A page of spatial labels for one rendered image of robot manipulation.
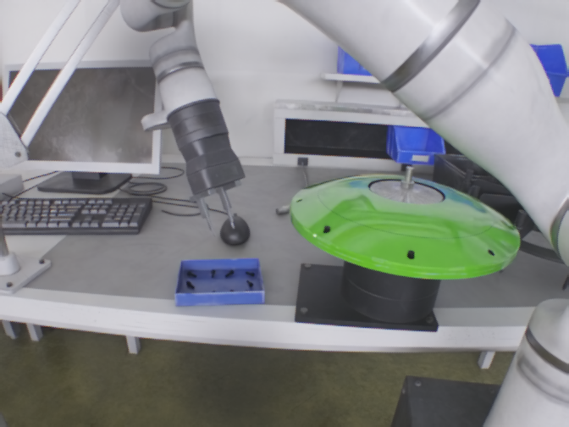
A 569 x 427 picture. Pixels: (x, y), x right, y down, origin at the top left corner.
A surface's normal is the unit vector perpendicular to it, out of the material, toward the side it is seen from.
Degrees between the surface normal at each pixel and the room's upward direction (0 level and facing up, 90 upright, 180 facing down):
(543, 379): 90
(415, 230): 21
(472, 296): 0
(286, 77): 90
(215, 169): 62
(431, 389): 0
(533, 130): 105
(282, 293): 0
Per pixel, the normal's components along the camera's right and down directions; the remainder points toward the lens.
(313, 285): 0.04, -0.92
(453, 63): -0.25, 0.47
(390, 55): -0.54, 0.70
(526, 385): -0.97, 0.04
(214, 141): 0.77, -0.06
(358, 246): -0.20, -0.72
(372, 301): -0.54, 0.29
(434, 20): -0.14, 0.28
